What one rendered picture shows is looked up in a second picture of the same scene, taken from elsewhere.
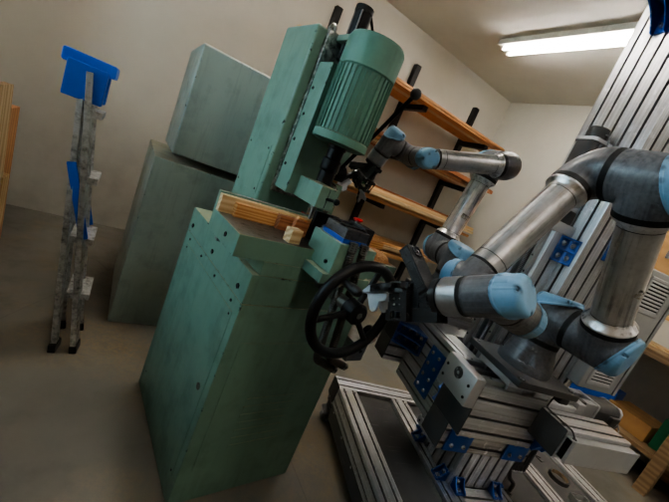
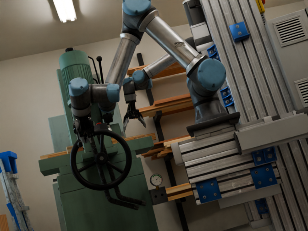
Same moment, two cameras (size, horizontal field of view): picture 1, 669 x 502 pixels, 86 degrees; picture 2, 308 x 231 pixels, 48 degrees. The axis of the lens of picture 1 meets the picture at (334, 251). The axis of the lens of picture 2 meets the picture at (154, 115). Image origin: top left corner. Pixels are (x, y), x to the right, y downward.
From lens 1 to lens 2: 129 cm
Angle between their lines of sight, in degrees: 36
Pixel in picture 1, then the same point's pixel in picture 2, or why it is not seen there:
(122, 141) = not seen: hidden behind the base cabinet
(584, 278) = (235, 57)
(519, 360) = (196, 120)
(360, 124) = not seen: hidden behind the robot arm
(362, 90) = (70, 75)
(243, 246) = (43, 165)
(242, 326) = (68, 206)
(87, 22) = (26, 158)
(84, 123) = (5, 181)
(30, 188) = not seen: outside the picture
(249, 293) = (60, 186)
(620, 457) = (289, 123)
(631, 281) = (166, 43)
